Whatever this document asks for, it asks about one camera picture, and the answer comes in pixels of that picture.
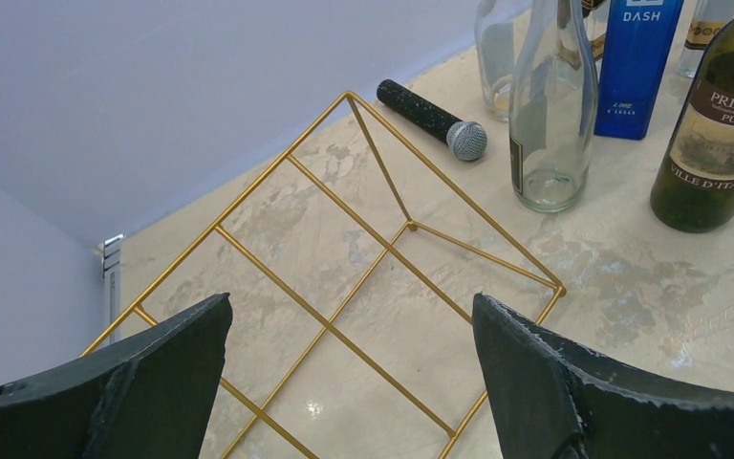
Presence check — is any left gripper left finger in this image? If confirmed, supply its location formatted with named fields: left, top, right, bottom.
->
left=0, top=293, right=233, bottom=458

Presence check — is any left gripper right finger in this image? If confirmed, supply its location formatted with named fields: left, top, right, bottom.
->
left=472, top=294, right=734, bottom=458

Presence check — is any green wine bottle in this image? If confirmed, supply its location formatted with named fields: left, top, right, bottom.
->
left=650, top=19, right=734, bottom=233

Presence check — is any clear bottle dark label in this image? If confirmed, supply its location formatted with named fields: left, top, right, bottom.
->
left=508, top=0, right=598, bottom=213

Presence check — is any blue square bottle silver cap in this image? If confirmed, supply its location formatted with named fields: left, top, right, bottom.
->
left=594, top=0, right=683, bottom=141

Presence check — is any clear round glass bottle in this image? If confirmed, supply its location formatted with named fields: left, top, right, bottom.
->
left=474, top=0, right=532, bottom=122

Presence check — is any clear bottle round emblem label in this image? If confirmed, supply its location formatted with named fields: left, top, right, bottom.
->
left=581, top=0, right=611, bottom=63

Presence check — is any clear square bottle gold label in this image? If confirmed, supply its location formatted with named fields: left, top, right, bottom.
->
left=678, top=0, right=734, bottom=77

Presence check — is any black handheld microphone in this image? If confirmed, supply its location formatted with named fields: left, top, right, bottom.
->
left=376, top=78, right=487, bottom=162

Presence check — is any gold wire wine rack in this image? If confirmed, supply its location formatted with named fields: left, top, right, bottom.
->
left=117, top=95, right=567, bottom=458

